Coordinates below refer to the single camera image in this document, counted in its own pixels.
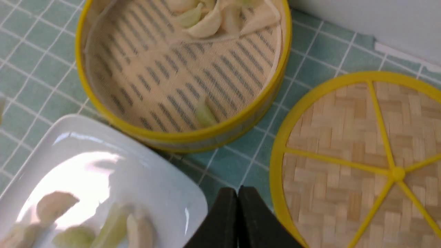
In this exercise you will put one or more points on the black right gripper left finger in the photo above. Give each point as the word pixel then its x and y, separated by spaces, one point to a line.
pixel 218 230

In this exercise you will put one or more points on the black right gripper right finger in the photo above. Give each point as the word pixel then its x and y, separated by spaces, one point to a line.
pixel 258 227

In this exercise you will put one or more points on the white dumpling on plate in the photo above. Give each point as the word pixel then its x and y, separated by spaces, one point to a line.
pixel 140 230

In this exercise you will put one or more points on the pale green dumpling on plate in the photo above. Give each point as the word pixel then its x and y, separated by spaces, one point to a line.
pixel 114 229

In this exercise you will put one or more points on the white square plate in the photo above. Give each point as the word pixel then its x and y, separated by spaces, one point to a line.
pixel 102 167

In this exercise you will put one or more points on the green dumpling on plate centre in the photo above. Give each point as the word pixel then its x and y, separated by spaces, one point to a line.
pixel 74 237

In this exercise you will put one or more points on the pink dumpling on plate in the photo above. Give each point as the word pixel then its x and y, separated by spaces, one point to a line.
pixel 54 205

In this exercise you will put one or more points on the cream dumpling plate bottom left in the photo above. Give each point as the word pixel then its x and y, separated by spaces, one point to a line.
pixel 20 236

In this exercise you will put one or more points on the green dumpling steamer front edge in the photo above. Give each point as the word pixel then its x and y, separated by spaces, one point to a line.
pixel 204 115

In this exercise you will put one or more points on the yellow rimmed woven steamer lid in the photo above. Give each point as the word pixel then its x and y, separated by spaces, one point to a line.
pixel 356 164

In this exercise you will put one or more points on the yellow rimmed bamboo steamer basket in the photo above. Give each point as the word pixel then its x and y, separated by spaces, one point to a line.
pixel 206 131

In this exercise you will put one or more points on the white dumpling in steamer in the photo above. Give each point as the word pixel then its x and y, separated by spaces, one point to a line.
pixel 208 26

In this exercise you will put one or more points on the pale green dumpling in steamer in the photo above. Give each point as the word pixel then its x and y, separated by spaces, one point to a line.
pixel 191 17

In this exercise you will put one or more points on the green checkered tablecloth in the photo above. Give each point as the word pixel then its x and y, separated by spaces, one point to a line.
pixel 40 84

